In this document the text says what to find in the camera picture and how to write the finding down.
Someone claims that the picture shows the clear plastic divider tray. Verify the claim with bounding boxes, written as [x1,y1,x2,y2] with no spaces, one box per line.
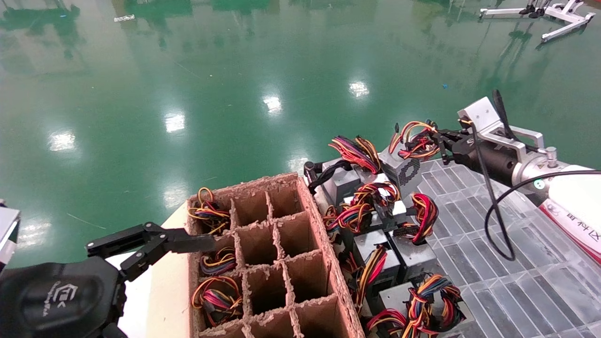
[310,157,601,338]

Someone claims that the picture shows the thin pale cable tie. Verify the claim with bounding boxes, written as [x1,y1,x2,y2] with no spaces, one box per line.
[67,214,108,230]

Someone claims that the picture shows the brown cardboard divider box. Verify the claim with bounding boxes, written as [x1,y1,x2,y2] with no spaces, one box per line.
[185,171,367,338]

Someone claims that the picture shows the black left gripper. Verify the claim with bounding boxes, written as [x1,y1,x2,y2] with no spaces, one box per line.
[0,222,217,338]

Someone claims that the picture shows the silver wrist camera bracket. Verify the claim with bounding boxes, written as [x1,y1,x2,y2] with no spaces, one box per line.
[458,96,545,162]
[0,200,22,273]

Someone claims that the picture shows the white wheeled stand frame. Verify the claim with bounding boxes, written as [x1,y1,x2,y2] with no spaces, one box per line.
[479,0,597,43]

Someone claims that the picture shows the white red label sign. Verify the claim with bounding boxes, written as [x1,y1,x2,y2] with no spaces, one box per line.
[540,202,601,266]

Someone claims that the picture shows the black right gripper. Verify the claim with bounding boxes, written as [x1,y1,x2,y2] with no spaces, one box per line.
[431,126,517,188]

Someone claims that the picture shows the grey power supply colourful wires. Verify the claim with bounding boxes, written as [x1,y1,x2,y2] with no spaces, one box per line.
[187,187,231,235]
[389,192,440,283]
[365,307,409,338]
[378,274,470,338]
[190,276,245,328]
[350,230,401,310]
[378,121,443,189]
[199,246,238,277]
[323,181,409,235]

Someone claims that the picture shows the power supply with black cable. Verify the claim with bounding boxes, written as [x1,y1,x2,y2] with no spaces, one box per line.
[304,135,382,207]

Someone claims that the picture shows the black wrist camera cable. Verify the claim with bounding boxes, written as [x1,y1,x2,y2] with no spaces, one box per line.
[470,89,601,261]

